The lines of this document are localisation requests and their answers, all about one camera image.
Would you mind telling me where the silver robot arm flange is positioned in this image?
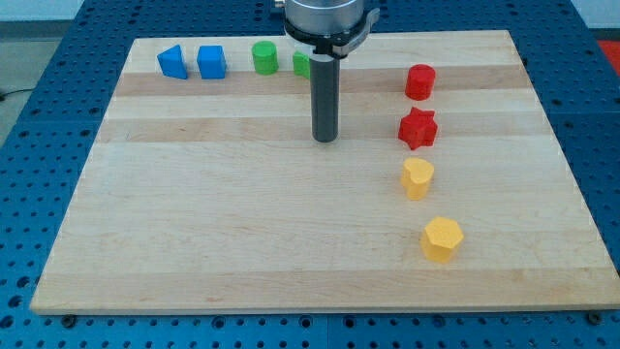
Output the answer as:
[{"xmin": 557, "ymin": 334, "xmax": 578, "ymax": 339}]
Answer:
[{"xmin": 277, "ymin": 0, "xmax": 381, "ymax": 62}]

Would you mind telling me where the wooden board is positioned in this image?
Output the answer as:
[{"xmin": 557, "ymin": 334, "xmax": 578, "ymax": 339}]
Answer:
[{"xmin": 30, "ymin": 30, "xmax": 619, "ymax": 315}]

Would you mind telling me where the yellow hexagon block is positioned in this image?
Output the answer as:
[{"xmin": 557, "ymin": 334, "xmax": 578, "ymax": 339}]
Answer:
[{"xmin": 420, "ymin": 216, "xmax": 464, "ymax": 263}]

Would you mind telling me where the yellow heart block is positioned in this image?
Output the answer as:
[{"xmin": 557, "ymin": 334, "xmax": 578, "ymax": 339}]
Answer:
[{"xmin": 400, "ymin": 157, "xmax": 435, "ymax": 201}]

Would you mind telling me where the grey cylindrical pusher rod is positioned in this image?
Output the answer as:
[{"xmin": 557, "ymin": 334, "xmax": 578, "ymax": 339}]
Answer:
[{"xmin": 310, "ymin": 59, "xmax": 340, "ymax": 143}]

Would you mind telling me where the green block behind rod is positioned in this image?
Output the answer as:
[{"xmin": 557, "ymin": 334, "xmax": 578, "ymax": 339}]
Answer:
[{"xmin": 293, "ymin": 51, "xmax": 310, "ymax": 79}]

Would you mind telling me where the red star block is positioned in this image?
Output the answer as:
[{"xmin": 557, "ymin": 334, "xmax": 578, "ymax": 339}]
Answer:
[{"xmin": 398, "ymin": 107, "xmax": 438, "ymax": 150}]

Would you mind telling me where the green cylinder block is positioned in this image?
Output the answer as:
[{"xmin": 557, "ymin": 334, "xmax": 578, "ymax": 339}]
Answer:
[{"xmin": 251, "ymin": 41, "xmax": 279, "ymax": 75}]

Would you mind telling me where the red cylinder block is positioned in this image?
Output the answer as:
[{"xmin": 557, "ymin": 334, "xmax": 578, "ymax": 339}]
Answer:
[{"xmin": 405, "ymin": 64, "xmax": 436, "ymax": 101}]

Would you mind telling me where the blue cube block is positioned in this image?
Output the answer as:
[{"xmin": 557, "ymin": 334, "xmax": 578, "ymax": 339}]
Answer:
[{"xmin": 197, "ymin": 46, "xmax": 227, "ymax": 79}]

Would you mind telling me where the blue triangle block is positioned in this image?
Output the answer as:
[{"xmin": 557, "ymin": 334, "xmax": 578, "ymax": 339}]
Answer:
[{"xmin": 157, "ymin": 45, "xmax": 188, "ymax": 79}]

